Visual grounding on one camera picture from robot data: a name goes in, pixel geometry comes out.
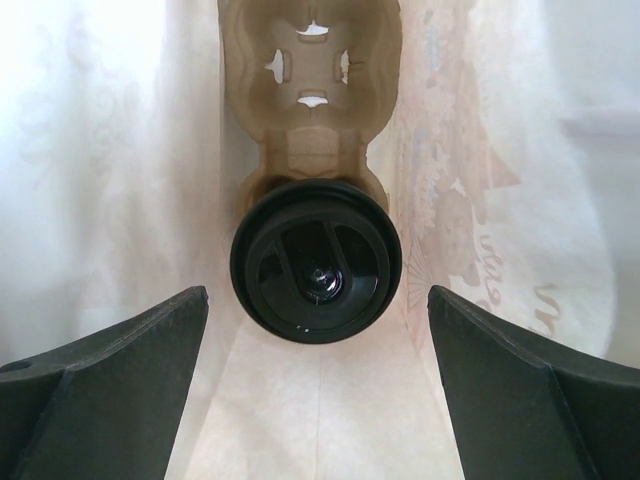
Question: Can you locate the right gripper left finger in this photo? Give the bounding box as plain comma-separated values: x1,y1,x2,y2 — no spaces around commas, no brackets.
1,286,208,479

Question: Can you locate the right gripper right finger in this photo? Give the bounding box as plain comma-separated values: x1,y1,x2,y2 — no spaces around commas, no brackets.
428,286,639,479

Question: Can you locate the paper takeout bag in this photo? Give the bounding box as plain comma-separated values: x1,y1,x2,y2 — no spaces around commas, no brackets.
1,1,639,479

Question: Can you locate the black coffee lid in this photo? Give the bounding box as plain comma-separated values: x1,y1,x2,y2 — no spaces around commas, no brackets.
229,179,402,344

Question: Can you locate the single cardboard cup carrier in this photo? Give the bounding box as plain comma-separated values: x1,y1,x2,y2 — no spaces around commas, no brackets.
221,1,402,218

